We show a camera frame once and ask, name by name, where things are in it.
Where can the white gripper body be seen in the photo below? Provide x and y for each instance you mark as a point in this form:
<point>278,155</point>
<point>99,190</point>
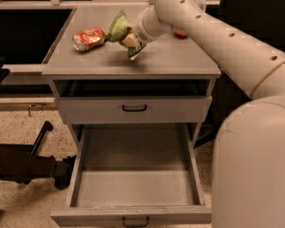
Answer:
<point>144,29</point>

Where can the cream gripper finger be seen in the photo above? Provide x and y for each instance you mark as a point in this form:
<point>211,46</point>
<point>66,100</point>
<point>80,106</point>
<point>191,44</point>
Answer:
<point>131,41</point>

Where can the green jalapeno chip bag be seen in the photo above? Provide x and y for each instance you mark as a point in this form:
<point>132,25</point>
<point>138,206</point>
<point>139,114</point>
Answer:
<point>118,29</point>

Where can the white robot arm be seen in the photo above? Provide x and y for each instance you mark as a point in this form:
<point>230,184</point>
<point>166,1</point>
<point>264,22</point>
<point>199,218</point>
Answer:
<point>247,40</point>

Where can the grey drawer cabinet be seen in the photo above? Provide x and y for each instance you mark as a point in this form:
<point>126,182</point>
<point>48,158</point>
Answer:
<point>169,67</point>

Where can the closed grey upper drawer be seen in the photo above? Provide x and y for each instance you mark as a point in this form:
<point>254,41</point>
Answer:
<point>133,110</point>

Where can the open grey drawer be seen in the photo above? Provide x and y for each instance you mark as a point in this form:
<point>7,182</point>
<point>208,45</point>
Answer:
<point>134,175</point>

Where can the orange fruit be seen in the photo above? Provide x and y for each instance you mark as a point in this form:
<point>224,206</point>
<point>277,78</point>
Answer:
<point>180,33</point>

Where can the crushed orange soda can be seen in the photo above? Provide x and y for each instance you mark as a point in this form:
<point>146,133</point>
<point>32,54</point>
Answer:
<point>88,39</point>

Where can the black chair base left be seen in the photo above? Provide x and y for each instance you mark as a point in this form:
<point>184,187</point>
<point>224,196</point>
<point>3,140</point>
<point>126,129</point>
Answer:
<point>33,148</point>

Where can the black shoe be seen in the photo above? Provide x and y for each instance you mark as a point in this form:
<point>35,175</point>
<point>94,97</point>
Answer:
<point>63,172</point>

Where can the brown trouser leg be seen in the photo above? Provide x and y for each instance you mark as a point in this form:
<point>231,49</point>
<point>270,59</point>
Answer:
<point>17,165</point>

